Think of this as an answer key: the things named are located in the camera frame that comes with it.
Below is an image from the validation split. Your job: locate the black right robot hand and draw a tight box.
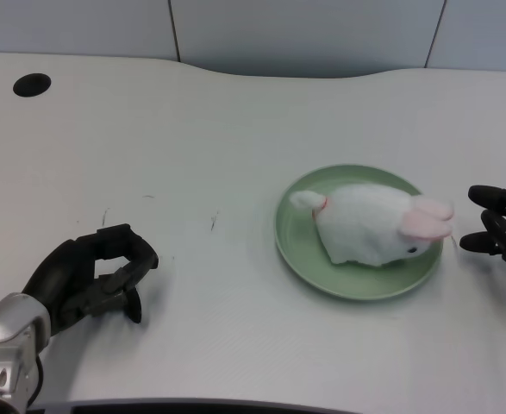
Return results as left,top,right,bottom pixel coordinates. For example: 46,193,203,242
459,184,506,279

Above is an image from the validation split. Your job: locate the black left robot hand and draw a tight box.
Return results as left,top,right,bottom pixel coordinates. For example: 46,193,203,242
21,223,159,337

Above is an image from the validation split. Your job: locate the white plush rabbit doll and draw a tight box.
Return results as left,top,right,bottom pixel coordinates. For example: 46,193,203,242
289,184,455,267

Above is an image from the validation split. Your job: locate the green round plate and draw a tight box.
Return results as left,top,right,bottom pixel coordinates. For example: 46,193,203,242
274,163,446,302

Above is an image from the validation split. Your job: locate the black round table grommet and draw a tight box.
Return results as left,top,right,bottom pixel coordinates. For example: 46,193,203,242
12,72,52,98

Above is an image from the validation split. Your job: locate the thin dark arm cable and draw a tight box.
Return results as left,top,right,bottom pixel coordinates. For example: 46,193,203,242
28,348,47,400

